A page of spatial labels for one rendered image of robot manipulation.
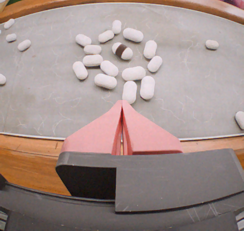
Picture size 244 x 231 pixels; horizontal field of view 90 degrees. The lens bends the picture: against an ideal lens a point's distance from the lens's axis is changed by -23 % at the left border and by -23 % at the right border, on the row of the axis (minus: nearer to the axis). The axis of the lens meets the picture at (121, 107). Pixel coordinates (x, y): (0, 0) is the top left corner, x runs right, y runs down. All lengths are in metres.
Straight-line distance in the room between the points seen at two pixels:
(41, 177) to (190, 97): 0.27
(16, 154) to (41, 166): 0.05
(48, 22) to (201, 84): 0.35
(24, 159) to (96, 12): 0.32
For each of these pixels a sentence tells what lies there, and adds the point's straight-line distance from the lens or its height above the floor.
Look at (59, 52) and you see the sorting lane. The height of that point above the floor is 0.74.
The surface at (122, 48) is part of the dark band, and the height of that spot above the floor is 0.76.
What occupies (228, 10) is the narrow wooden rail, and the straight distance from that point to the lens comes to 0.47.
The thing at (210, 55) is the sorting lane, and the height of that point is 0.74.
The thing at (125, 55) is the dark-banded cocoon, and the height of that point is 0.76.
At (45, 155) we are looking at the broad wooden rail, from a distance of 0.24.
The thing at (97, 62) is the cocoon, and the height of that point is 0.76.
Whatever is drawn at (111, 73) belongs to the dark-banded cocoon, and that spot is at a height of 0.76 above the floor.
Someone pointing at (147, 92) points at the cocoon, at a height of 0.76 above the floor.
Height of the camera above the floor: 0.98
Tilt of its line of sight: 76 degrees down
